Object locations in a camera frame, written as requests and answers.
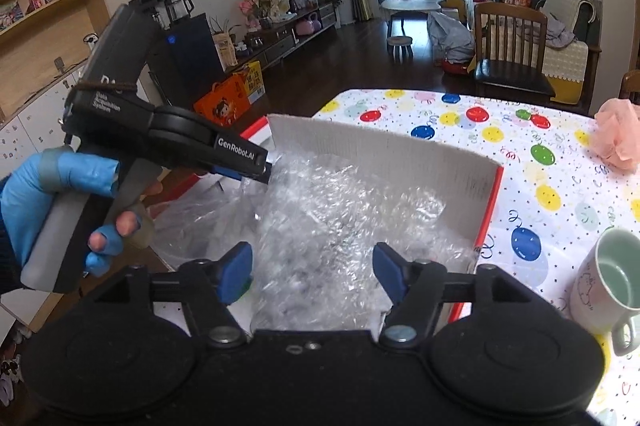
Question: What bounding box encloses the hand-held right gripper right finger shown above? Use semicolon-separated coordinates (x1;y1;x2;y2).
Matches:
372;241;534;350

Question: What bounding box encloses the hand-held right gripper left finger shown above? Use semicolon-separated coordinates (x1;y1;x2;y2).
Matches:
94;241;254;350

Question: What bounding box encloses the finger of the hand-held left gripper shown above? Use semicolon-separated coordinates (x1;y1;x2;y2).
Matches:
219;162;274;185
211;131;271;173

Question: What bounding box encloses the clear bubble wrap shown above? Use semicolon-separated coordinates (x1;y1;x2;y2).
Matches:
150;152;478;333

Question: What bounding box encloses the red and white cardboard box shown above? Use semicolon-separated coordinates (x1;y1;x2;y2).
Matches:
150;114;506;333

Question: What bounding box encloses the person's left hand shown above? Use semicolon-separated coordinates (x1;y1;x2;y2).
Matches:
0;146;164;277

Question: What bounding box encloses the orange gift box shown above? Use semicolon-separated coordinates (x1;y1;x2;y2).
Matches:
193;74;252;127

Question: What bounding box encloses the yellow gift box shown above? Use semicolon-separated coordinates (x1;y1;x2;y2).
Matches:
234;60;266;105

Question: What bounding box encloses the black water dispenser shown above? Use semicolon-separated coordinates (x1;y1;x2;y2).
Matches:
129;0;227;107

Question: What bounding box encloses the dark low television cabinet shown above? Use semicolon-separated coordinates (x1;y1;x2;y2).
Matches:
234;0;345;72

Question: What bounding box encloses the pink small bag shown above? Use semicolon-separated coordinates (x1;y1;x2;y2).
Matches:
295;18;324;38

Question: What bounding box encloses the balloon print tablecloth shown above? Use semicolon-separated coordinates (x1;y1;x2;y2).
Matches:
311;88;640;426

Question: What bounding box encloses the small round stool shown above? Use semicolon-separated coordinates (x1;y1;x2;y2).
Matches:
386;34;416;62

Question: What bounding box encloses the white mug with green inside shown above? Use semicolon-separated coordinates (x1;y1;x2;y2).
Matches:
569;226;640;358

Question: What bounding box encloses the round coffee table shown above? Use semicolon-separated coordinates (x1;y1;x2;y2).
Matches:
380;0;447;25

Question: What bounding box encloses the wooden chair with black seat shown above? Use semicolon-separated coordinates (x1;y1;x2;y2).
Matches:
471;0;557;105

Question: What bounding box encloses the white bag on floor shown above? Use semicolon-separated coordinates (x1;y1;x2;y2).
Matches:
426;10;477;62

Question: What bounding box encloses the pink mesh bath pouf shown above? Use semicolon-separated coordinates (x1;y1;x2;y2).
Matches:
586;97;640;175

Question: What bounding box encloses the sofa with cream cover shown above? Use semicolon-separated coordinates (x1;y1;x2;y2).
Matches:
491;0;602;105

